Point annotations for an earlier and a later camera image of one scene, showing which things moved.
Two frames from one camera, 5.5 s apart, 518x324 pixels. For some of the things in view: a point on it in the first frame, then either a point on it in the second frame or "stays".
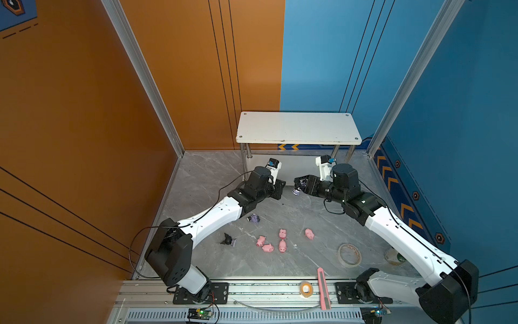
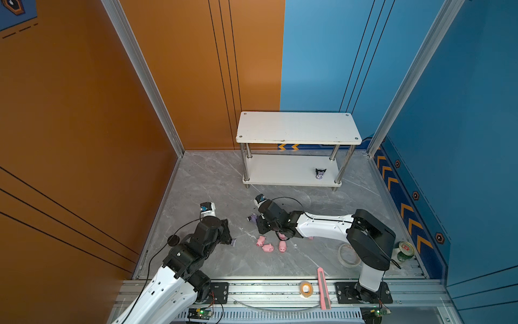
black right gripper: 307,187 -> 260,224
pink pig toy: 282,246 stays
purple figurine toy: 254,218 stays
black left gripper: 278,188 -> 224,229
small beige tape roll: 305,289 stays
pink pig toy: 268,248 stays
